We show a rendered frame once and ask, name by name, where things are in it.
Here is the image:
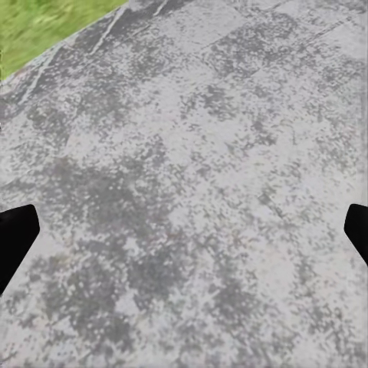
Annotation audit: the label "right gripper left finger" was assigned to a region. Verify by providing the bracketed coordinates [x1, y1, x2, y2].
[0, 204, 40, 296]

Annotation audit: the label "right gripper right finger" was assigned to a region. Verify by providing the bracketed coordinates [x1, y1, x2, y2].
[344, 203, 368, 264]

